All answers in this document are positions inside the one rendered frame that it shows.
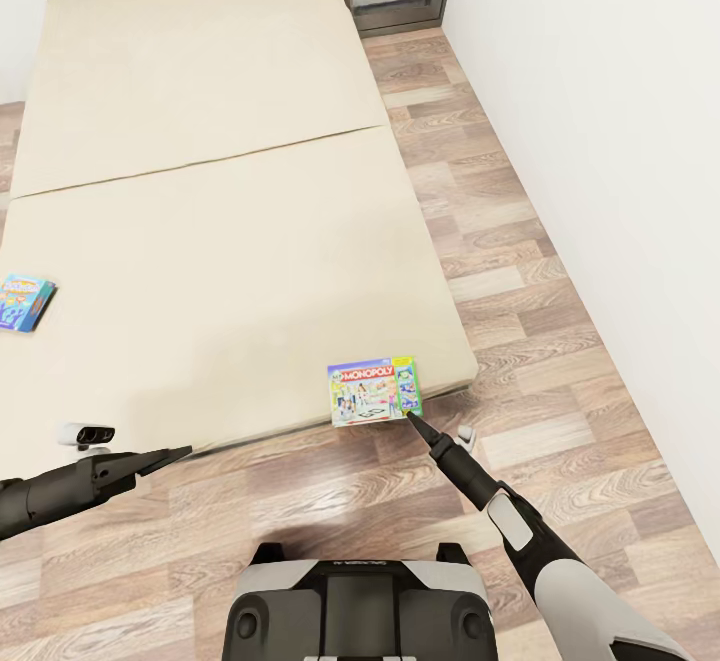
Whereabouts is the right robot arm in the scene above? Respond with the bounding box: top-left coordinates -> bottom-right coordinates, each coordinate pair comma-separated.
406,412 -> 695,661

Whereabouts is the board game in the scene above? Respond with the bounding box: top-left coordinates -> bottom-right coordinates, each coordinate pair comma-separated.
327,355 -> 423,428
0,273 -> 55,333

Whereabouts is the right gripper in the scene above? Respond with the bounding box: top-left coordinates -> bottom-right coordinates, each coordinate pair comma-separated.
406,412 -> 483,493

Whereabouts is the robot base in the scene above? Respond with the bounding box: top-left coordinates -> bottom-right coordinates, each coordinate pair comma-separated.
222,543 -> 499,661

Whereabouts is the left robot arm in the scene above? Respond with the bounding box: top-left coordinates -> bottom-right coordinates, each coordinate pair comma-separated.
0,422 -> 193,542

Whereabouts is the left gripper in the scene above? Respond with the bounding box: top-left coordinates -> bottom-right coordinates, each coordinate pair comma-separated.
27,446 -> 193,526

